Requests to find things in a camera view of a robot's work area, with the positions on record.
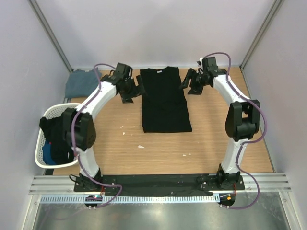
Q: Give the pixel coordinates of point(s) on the white laundry basket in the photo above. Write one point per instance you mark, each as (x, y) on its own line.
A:
(54, 111)

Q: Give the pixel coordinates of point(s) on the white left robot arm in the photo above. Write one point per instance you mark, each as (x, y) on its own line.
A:
(78, 123)

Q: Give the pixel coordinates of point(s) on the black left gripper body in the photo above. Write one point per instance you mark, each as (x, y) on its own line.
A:
(130, 90)

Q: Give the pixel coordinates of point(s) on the slotted cable duct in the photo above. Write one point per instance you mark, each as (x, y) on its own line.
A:
(96, 199)

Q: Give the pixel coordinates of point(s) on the black clothes pile in basket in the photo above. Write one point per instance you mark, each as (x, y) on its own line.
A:
(61, 152)

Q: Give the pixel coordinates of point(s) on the blue garment in basket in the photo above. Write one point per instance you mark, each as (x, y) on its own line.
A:
(47, 154)

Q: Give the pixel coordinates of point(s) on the black t-shirt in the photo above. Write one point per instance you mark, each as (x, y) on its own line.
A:
(164, 106)

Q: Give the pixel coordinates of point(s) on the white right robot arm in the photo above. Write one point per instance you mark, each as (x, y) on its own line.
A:
(242, 120)

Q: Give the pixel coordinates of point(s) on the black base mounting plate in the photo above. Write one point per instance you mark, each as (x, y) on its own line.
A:
(168, 185)

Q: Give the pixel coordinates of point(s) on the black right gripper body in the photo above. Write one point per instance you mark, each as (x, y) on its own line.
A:
(196, 84)

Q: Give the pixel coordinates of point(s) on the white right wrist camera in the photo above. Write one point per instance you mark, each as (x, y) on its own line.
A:
(200, 62)

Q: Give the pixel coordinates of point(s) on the folded teal t-shirt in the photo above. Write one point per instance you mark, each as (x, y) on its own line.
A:
(81, 84)

